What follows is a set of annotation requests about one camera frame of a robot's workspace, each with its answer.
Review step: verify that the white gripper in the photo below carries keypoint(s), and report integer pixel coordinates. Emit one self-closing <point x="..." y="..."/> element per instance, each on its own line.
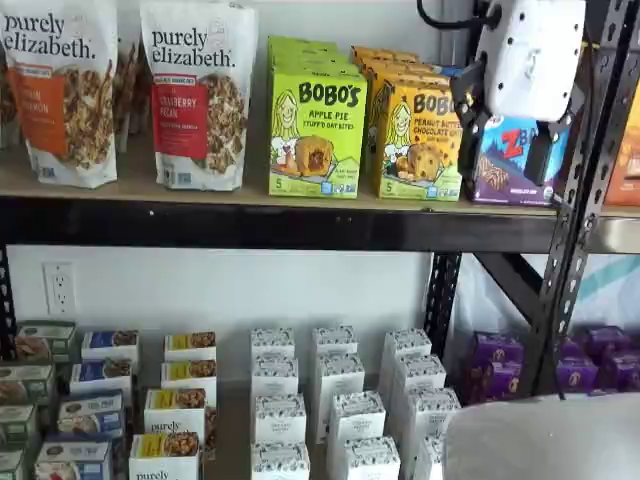
<point x="530" y="60"/>

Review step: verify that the green Bobo's apple pie box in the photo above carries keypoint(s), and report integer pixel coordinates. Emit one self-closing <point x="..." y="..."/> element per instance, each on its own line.
<point x="300" y="43"/>
<point x="300" y="68"/>
<point x="320" y="135"/>
<point x="300" y="56"/>

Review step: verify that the blue Zbar box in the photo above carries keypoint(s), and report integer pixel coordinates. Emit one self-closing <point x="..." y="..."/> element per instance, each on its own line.
<point x="505" y="160"/>
<point x="452" y="71"/>

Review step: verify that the yellow Bobo's peanut butter box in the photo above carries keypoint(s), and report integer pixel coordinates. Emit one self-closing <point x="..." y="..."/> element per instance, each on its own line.
<point x="390" y="62"/>
<point x="415" y="145"/>
<point x="400" y="74"/>
<point x="380" y="51"/>

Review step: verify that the orange snack box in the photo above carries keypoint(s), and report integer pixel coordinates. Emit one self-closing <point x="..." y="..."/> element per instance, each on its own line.
<point x="625" y="150"/>

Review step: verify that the wooden shelf board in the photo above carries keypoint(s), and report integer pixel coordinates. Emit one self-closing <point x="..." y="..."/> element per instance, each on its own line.
<point x="620" y="210"/>
<point x="250" y="192"/>

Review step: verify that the black metal shelf rack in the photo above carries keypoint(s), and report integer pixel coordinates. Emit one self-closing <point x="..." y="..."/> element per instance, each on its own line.
<point x="250" y="225"/>
<point x="615" y="235"/>

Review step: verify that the purple snack box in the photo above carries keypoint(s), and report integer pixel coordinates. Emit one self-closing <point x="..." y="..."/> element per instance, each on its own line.
<point x="497" y="347"/>
<point x="492" y="382"/>
<point x="577" y="375"/>
<point x="622" y="370"/>
<point x="607" y="340"/>

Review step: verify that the white organic pantry box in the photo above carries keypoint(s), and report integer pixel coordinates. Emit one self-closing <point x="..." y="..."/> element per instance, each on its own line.
<point x="432" y="415"/>
<point x="369" y="460"/>
<point x="419" y="375"/>
<point x="335" y="341"/>
<point x="275" y="377"/>
<point x="340" y="375"/>
<point x="280" y="462"/>
<point x="407" y="342"/>
<point x="356" y="420"/>
<point x="431" y="460"/>
<point x="280" y="420"/>
<point x="272" y="342"/>

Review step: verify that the yellow purely elizabeth box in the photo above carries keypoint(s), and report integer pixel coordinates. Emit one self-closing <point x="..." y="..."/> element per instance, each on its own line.
<point x="165" y="457"/>
<point x="190" y="345"/>
<point x="189" y="375"/>
<point x="175" y="410"/>

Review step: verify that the blue granola box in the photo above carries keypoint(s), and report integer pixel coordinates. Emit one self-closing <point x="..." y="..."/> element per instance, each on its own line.
<point x="100" y="377"/>
<point x="75" y="460"/>
<point x="110" y="347"/>
<point x="90" y="415"/>

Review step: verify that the green granola box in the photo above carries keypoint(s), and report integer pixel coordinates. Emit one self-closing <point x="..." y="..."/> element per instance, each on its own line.
<point x="45" y="340"/>
<point x="25" y="385"/>
<point x="17" y="425"/>
<point x="11" y="465"/>

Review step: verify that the white plastic sheet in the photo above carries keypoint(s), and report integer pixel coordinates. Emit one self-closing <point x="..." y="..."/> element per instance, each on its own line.
<point x="492" y="310"/>

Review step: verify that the red purely elizabeth granola bag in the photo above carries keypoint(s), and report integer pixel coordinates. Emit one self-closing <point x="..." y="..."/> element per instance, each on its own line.
<point x="200" y="100"/>

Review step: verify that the orange purely elizabeth granola bag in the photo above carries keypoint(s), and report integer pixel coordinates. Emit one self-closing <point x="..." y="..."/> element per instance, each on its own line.
<point x="60" y="100"/>

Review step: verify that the white wall power outlet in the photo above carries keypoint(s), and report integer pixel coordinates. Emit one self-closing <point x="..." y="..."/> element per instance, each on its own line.
<point x="60" y="287"/>

